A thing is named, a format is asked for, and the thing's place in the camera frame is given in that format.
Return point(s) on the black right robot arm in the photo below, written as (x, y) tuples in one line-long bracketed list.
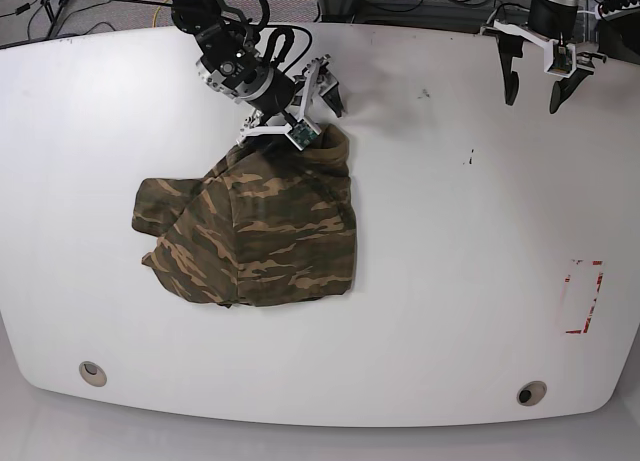
[(231, 64)]

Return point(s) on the table cable grommet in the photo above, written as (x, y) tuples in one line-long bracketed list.
[(531, 393), (92, 374)]

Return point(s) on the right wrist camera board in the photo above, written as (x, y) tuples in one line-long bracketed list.
[(302, 135)]

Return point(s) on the right table cable grommet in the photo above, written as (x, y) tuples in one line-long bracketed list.
[(531, 393)]

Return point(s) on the left table cable grommet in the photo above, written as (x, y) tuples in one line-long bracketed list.
[(92, 374)]

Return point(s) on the white power strip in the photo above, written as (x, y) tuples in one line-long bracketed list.
[(613, 9)]

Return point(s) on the camouflage T-shirt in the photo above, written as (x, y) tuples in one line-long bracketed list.
[(267, 225)]

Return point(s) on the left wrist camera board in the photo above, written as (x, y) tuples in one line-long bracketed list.
[(561, 60)]

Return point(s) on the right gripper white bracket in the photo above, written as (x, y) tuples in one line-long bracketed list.
[(284, 101)]

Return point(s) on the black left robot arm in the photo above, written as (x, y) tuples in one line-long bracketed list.
[(549, 26)]

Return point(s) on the aluminium frame cart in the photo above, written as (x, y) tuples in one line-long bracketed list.
[(450, 15)]

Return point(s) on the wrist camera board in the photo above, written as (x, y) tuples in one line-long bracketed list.
[(302, 135), (561, 60)]

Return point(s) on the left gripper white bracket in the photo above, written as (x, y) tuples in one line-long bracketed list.
[(510, 39)]

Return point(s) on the red tape rectangle marking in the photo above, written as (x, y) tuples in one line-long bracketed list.
[(580, 292)]

